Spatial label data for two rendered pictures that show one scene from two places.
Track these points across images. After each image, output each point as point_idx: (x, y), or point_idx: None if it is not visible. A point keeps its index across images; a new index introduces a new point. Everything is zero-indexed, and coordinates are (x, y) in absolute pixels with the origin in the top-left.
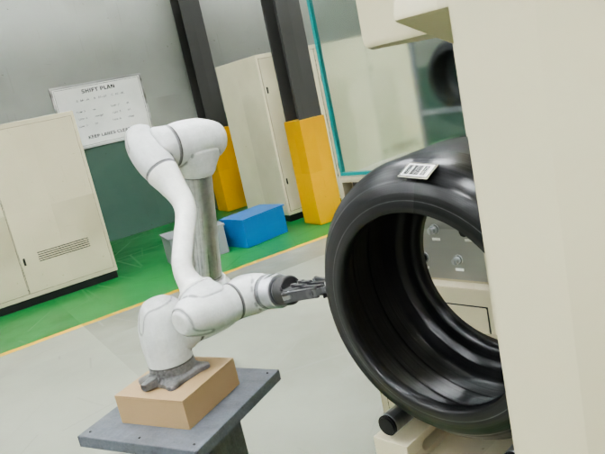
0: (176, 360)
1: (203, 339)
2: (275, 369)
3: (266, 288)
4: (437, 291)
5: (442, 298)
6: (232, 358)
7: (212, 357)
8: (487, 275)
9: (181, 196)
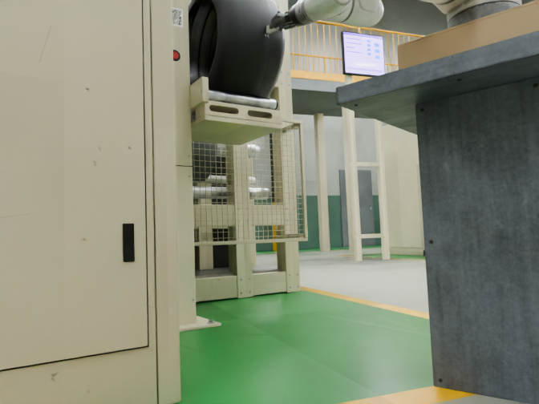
0: None
1: (431, 2)
2: (342, 86)
3: None
4: (216, 49)
5: (215, 54)
6: (397, 46)
7: (436, 32)
8: (188, 49)
9: None
